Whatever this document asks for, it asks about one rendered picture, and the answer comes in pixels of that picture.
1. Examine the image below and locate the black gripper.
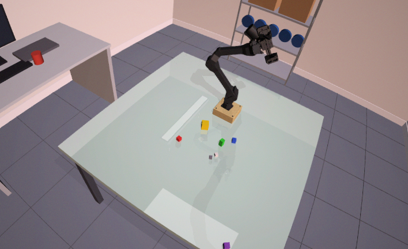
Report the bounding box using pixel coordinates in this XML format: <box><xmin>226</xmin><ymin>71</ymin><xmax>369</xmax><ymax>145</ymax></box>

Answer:
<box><xmin>256</xmin><ymin>25</ymin><xmax>278</xmax><ymax>65</ymax></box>

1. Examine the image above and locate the small purple block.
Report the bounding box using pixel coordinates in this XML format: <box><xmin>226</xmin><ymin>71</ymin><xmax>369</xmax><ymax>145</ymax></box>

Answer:
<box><xmin>223</xmin><ymin>242</ymin><xmax>231</xmax><ymax>249</ymax></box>

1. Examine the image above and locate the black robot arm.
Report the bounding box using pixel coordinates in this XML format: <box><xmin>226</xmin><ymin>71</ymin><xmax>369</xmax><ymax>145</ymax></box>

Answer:
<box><xmin>205</xmin><ymin>24</ymin><xmax>264</xmax><ymax>111</ymax></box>

